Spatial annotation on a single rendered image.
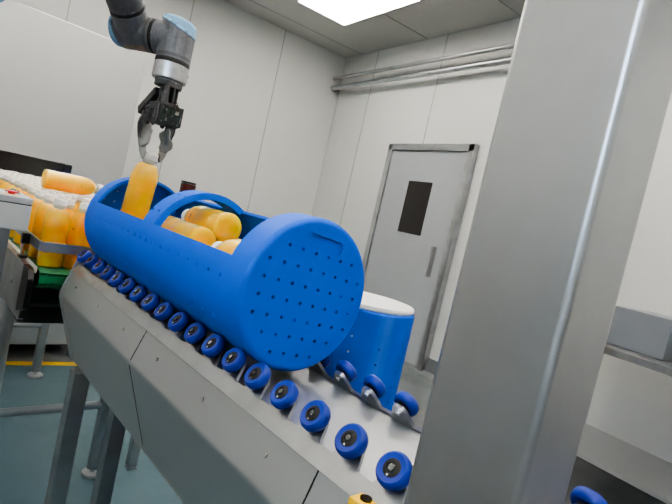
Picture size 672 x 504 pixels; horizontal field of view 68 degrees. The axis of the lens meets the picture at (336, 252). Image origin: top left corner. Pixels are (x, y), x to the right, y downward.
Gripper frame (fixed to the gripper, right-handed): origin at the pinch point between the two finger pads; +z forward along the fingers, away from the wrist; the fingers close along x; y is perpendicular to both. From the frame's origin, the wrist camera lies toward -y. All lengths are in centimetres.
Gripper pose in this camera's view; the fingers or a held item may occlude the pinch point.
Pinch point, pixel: (150, 155)
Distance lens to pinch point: 149.2
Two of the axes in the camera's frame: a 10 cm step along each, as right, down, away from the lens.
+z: -2.2, 9.7, 0.5
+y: 6.6, 1.9, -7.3
